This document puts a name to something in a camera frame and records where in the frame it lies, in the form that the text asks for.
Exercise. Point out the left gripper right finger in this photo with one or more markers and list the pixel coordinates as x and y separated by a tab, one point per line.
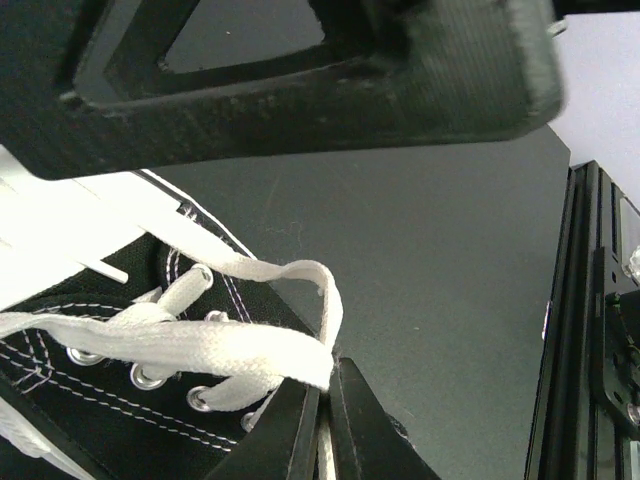
366	444

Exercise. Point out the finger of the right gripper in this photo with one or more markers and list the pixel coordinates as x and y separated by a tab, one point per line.
97	87

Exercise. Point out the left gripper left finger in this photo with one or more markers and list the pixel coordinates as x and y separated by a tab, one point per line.
283	443

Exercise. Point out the white shoelace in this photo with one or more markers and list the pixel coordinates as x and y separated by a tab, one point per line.
50	228

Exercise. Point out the black white sneaker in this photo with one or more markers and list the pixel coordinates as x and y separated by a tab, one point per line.
69	414

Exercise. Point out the black table mat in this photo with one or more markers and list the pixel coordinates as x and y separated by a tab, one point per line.
444	256

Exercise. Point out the black aluminium rail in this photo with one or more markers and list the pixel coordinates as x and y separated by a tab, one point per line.
586	416

